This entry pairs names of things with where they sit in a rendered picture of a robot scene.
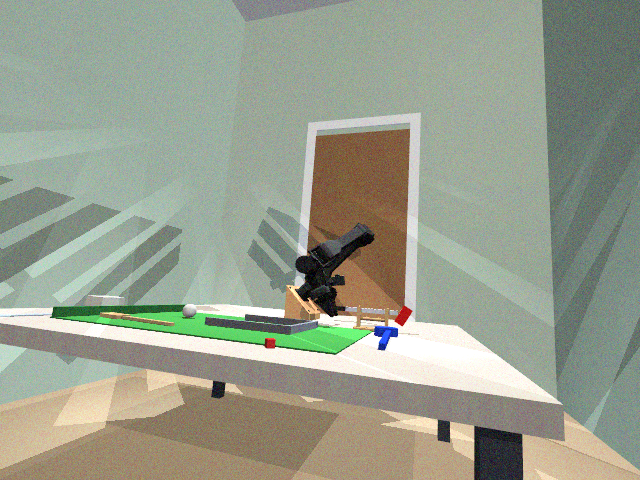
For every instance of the white golf ball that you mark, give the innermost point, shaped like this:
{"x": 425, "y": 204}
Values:
{"x": 189, "y": 310}

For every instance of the white block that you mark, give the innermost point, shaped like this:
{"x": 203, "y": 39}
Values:
{"x": 104, "y": 301}

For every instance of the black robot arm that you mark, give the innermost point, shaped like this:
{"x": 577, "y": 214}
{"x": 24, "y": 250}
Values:
{"x": 329, "y": 255}

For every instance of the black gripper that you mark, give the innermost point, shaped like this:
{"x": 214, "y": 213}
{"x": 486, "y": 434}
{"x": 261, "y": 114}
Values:
{"x": 325, "y": 296}

